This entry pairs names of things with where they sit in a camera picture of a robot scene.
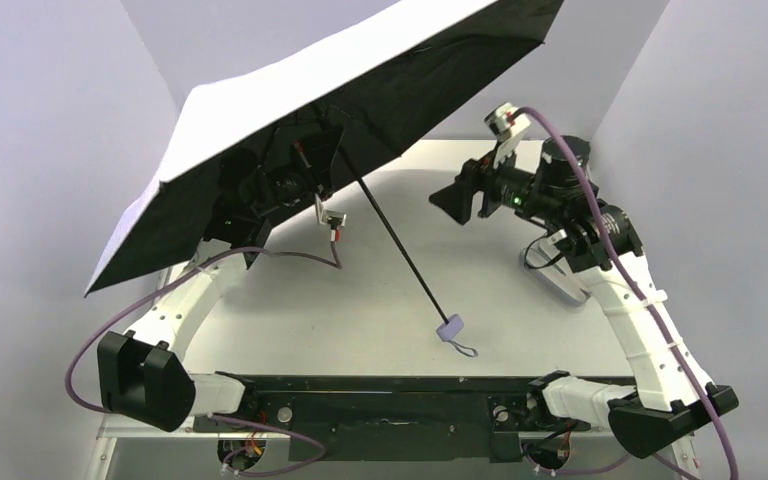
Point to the lavender folding umbrella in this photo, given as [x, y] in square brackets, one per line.
[387, 81]

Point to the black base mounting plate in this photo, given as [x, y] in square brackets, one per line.
[507, 406]

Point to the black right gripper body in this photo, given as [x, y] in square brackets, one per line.
[480, 189]

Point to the aluminium front frame rail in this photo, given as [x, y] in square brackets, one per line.
[117, 427]

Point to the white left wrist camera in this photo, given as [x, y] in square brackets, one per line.
[335, 220]

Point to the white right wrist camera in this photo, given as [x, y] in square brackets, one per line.
[508, 123]

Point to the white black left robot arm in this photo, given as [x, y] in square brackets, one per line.
[141, 371]

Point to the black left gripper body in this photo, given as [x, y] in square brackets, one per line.
[251, 216]

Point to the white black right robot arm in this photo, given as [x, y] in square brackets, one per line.
[671, 396]

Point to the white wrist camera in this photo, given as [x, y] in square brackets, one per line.
[335, 220]
[508, 123]

